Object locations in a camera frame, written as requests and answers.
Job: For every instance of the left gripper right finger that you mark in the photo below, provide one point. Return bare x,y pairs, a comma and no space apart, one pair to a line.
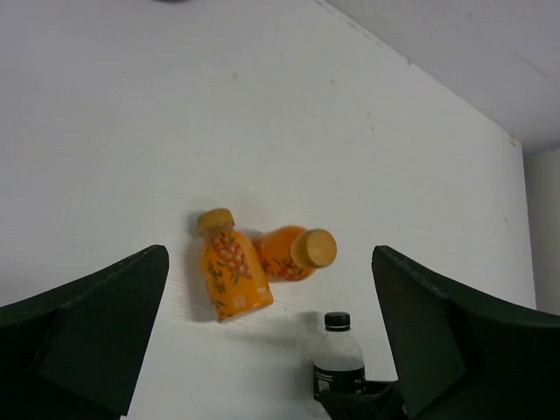
460,353

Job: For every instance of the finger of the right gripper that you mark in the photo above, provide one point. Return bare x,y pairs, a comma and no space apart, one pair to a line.
382,400

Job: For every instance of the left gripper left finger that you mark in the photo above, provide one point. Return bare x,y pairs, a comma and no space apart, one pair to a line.
76,351

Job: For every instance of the clear bottle black label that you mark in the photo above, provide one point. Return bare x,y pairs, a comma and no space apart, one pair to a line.
338,363

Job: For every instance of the brown plastic waste bin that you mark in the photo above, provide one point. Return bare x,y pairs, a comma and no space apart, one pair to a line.
171,1

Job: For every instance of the orange bottle left outer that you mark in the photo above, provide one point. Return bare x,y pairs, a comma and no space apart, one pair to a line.
234,277

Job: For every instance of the orange bottle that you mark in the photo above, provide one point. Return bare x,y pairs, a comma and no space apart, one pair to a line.
293,253
234,277

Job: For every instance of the orange bottle left inner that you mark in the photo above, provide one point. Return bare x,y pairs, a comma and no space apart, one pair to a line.
293,253

